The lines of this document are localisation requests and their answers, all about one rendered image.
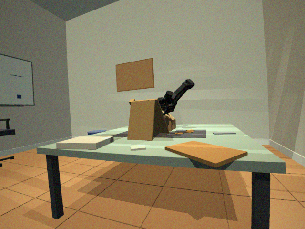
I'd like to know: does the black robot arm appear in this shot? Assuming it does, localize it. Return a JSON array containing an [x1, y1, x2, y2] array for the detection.
[[158, 79, 194, 109]]

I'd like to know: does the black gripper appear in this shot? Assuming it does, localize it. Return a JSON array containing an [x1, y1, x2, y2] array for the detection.
[[160, 102, 174, 115]]

